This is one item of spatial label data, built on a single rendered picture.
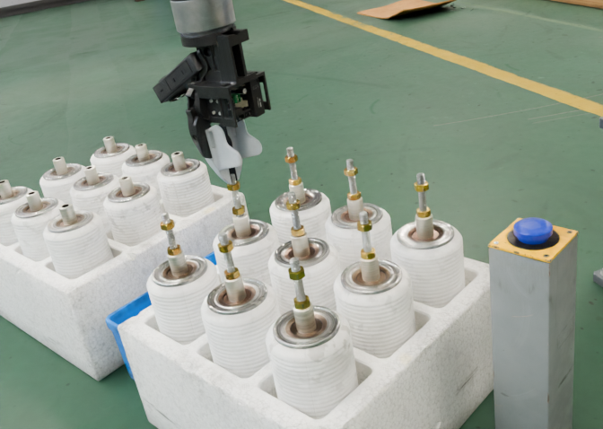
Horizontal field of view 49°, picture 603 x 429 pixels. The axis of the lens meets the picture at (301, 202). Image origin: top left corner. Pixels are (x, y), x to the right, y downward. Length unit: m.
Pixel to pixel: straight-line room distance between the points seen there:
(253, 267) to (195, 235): 0.30
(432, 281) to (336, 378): 0.21
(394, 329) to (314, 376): 0.13
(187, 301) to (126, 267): 0.29
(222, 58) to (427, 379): 0.46
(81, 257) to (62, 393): 0.23
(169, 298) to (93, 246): 0.29
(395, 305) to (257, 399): 0.19
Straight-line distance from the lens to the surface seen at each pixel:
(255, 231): 0.98
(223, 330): 0.81
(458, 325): 0.88
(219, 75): 0.86
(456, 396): 0.93
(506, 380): 0.85
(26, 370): 1.31
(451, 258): 0.88
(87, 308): 1.14
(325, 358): 0.73
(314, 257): 0.88
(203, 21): 0.83
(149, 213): 1.19
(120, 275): 1.15
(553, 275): 0.74
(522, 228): 0.75
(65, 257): 1.15
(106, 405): 1.15
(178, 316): 0.90
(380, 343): 0.82
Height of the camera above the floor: 0.69
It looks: 25 degrees down
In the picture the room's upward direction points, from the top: 10 degrees counter-clockwise
